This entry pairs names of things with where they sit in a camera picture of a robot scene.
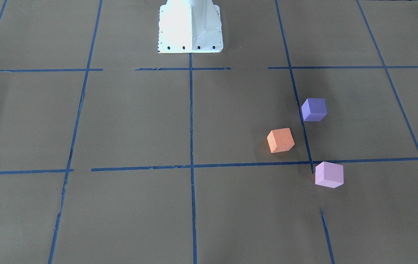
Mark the orange foam cube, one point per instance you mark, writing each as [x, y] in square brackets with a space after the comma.
[280, 140]

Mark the dark purple foam cube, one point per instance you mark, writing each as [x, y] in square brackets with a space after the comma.
[314, 109]

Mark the pink foam cube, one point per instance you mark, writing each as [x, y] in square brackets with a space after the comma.
[329, 174]

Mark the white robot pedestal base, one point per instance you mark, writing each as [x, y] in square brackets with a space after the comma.
[189, 26]

